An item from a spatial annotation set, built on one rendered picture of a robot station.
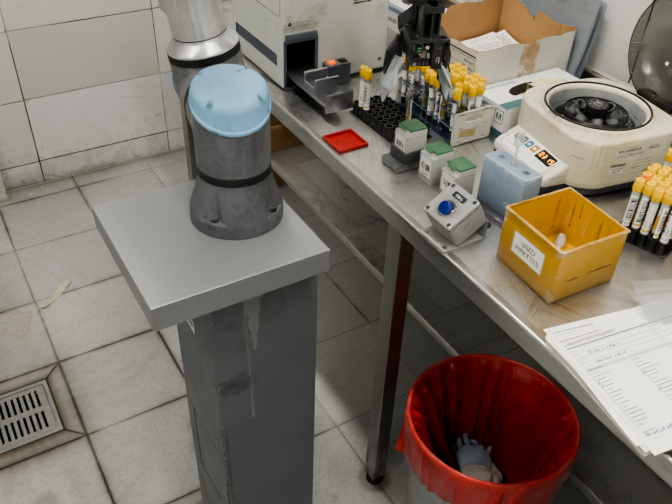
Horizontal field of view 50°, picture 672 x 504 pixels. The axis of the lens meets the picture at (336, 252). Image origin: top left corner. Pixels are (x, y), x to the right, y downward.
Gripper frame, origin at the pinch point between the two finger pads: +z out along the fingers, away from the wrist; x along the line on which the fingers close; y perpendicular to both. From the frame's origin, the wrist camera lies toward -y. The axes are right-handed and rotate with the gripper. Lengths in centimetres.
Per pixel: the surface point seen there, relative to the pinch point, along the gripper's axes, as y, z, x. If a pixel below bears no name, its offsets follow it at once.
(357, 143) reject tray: -4.2, 12.2, -9.4
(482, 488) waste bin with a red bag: 48, 57, 9
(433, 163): 12.0, 7.4, 1.9
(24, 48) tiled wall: -135, 45, -107
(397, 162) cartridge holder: 5.5, 11.0, -3.2
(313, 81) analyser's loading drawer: -23.9, 7.9, -16.3
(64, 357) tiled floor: -36, 100, -88
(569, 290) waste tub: 44.2, 10.8, 15.9
